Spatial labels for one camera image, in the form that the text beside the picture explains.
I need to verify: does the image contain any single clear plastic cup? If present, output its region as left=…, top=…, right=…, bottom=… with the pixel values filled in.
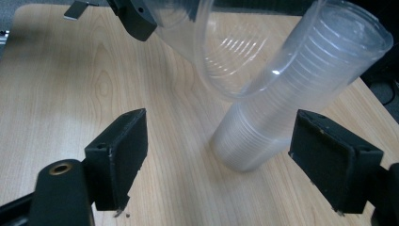
left=141, top=0, right=316, bottom=103

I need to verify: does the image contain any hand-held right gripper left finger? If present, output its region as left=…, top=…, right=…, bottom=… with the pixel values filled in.
left=84, top=107, right=149, bottom=218

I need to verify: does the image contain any stack of clear plastic cups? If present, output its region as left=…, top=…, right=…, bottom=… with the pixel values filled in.
left=209, top=0, right=394, bottom=173

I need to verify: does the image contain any black cable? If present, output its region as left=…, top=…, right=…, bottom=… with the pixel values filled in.
left=369, top=78, right=397, bottom=107

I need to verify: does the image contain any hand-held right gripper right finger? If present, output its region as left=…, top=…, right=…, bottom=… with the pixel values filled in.
left=288, top=108, right=385, bottom=217

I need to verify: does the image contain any grey metal bracket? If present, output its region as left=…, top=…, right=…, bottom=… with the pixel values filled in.
left=63, top=0, right=100, bottom=22

